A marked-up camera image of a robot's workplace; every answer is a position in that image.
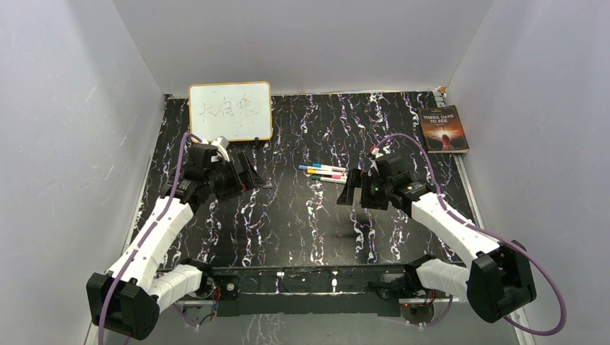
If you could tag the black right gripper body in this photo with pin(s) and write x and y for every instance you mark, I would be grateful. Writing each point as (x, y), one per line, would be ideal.
(375, 192)

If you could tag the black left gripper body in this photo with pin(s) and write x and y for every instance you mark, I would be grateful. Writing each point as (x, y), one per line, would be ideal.
(224, 181)

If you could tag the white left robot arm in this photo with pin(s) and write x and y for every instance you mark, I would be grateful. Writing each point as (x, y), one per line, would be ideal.
(152, 243)

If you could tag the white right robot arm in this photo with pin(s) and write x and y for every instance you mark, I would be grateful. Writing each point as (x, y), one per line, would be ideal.
(467, 243)

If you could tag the yellow capped marker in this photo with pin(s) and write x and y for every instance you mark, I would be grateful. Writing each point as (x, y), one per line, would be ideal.
(324, 173)

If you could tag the small whiteboard with writing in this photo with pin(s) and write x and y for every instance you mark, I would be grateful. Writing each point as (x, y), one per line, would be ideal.
(239, 112)

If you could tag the dark paperback book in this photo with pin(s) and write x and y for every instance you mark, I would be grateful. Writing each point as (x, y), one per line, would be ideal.
(442, 130)

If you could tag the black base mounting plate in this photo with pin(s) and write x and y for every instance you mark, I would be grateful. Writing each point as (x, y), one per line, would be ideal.
(367, 288)

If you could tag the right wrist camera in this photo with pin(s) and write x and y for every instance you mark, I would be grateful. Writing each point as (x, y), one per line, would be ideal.
(375, 153)

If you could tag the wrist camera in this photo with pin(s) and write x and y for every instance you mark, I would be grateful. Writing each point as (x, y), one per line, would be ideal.
(221, 144)
(375, 153)

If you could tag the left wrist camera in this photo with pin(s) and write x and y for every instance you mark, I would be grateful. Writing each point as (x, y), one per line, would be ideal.
(221, 144)

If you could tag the aluminium frame rail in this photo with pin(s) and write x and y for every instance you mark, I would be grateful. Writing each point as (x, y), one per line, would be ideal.
(493, 288)

